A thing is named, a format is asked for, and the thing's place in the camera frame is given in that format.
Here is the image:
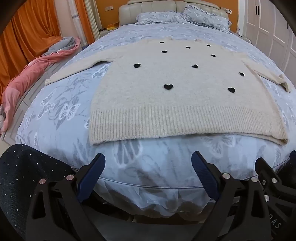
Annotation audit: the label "beige padded headboard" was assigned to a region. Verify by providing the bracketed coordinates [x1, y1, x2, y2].
[119, 0, 230, 26]

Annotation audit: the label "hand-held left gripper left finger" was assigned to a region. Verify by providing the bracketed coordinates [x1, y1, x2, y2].
[26, 152, 106, 241]

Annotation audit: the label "blue floral pillow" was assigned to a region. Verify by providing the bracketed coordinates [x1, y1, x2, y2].
[135, 12, 185, 25]

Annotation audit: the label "blue butterfly print duvet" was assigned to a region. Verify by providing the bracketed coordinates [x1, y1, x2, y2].
[15, 11, 296, 218]

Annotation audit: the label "cream sweater with black hearts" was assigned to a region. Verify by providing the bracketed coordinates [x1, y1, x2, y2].
[44, 36, 292, 146]

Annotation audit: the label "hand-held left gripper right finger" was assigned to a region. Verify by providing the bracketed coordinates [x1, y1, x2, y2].
[191, 151, 271, 241]

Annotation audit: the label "grey blanket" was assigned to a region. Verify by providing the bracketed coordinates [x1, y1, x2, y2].
[43, 37, 77, 56]

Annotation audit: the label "pink blanket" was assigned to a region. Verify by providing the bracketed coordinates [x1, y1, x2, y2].
[0, 37, 81, 135]

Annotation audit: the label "blue ruffled pillow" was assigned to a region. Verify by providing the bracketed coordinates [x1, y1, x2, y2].
[183, 5, 232, 32]

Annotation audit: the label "white sheer curtain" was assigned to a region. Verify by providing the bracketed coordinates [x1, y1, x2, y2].
[69, 0, 80, 39]

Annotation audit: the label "narrow orange curtain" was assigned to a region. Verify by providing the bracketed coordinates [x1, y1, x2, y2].
[74, 0, 96, 44]

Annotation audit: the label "white wardrobe doors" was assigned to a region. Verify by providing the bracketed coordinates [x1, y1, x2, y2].
[238, 0, 296, 78]

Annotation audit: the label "wide orange curtain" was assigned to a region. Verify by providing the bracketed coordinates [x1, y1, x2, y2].
[0, 0, 63, 94]

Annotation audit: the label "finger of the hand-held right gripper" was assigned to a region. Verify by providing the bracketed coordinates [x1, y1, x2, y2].
[254, 158, 296, 241]

